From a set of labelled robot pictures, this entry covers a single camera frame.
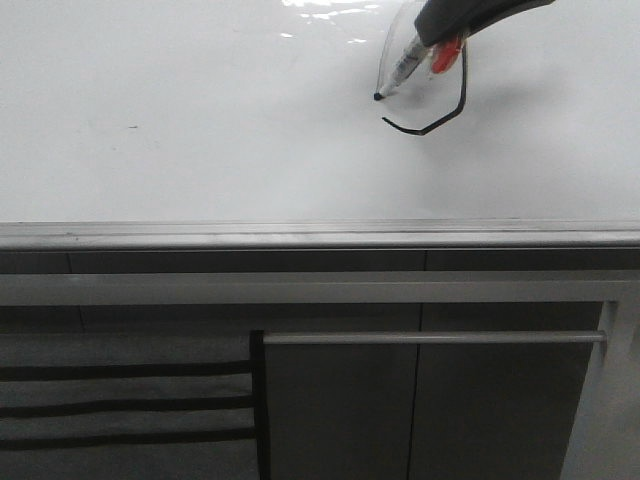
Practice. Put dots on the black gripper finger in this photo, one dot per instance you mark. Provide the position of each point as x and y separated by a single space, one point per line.
441 19

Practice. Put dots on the whiteboard marker with red cap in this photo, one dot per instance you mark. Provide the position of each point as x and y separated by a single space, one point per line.
440 58

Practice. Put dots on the grey metal hanging rod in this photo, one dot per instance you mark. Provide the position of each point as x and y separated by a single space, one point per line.
422 338

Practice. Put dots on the grey cloth with black stripes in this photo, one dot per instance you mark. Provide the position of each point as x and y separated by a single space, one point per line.
126 406

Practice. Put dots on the white whiteboard with aluminium frame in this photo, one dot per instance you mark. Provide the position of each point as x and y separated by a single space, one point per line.
252 124

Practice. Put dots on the white metal stand frame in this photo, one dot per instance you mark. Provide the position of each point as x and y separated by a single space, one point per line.
605 440

